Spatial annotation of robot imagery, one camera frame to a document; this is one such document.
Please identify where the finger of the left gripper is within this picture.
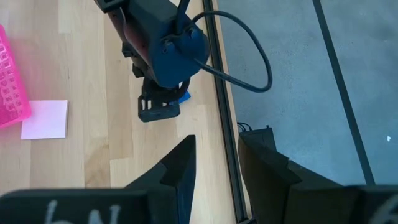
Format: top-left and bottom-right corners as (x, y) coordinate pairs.
(137, 93), (182, 123)
(141, 77), (191, 103)

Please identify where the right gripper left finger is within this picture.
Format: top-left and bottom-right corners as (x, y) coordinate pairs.
(124, 134), (197, 224)

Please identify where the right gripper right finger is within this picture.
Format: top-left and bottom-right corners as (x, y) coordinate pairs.
(238, 133), (354, 224)

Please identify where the blue eraser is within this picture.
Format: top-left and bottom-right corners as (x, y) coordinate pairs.
(169, 81), (192, 105)

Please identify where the pink-lidded clear pencil case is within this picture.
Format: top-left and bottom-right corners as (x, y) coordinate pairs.
(0, 24), (32, 129)

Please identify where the pink sticky note pad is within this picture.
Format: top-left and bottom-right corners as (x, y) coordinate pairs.
(20, 99), (70, 141)

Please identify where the black aluminium table frame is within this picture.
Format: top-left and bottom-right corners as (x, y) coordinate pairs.
(202, 0), (257, 224)

